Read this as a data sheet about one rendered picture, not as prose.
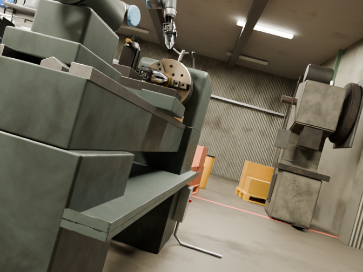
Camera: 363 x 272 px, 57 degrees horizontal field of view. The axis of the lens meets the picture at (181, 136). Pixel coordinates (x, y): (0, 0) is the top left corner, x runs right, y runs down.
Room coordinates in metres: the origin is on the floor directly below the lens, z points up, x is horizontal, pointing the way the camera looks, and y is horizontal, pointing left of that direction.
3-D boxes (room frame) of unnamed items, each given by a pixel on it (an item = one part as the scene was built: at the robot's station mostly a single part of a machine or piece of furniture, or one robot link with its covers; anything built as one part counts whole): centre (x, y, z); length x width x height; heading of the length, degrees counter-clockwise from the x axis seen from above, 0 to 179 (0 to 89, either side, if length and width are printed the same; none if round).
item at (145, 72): (1.89, 0.32, 1.08); 0.12 x 0.09 x 0.08; 81
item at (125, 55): (1.58, 0.33, 1.07); 0.07 x 0.07 x 0.10; 81
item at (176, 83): (2.03, 0.10, 1.09); 0.12 x 0.11 x 0.05; 81
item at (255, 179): (6.58, -1.99, 0.36); 1.22 x 0.87 x 0.72; 88
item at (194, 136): (2.51, 0.13, 0.43); 0.60 x 0.48 x 0.86; 171
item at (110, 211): (1.77, 0.23, 0.53); 2.10 x 0.60 x 0.02; 171
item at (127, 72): (1.60, 0.33, 1.00); 0.20 x 0.10 x 0.05; 171
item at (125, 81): (1.56, 0.27, 0.95); 0.43 x 0.18 x 0.04; 81
